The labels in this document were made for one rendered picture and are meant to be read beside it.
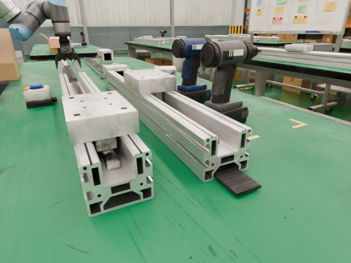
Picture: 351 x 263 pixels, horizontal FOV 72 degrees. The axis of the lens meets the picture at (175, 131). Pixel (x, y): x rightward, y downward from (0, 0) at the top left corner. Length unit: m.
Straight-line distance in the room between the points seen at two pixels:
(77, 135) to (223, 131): 0.26
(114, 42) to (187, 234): 12.13
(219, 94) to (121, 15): 11.92
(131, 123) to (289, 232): 0.28
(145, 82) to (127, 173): 0.34
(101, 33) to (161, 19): 3.03
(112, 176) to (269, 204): 0.24
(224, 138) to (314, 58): 1.60
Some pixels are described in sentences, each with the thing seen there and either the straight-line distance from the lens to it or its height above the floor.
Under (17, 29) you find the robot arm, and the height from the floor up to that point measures 1.03.
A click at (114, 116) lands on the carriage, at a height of 0.90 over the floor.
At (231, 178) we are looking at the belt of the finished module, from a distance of 0.44.
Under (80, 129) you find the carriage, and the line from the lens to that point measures 0.39.
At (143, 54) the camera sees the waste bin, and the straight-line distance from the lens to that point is 6.04.
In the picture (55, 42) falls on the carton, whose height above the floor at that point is 0.90.
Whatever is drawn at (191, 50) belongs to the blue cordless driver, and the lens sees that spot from 0.81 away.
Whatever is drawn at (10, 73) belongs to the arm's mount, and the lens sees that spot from 1.60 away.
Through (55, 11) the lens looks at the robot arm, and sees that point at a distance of 1.27.
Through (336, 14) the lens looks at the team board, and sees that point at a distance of 3.47.
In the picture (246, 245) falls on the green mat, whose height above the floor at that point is 0.78.
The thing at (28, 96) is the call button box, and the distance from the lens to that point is 0.97.
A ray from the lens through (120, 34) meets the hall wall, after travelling 12.44.
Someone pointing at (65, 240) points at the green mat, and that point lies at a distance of 0.37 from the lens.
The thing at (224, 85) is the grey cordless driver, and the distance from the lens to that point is 0.64.
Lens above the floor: 1.03
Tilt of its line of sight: 23 degrees down
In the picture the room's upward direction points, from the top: 1 degrees counter-clockwise
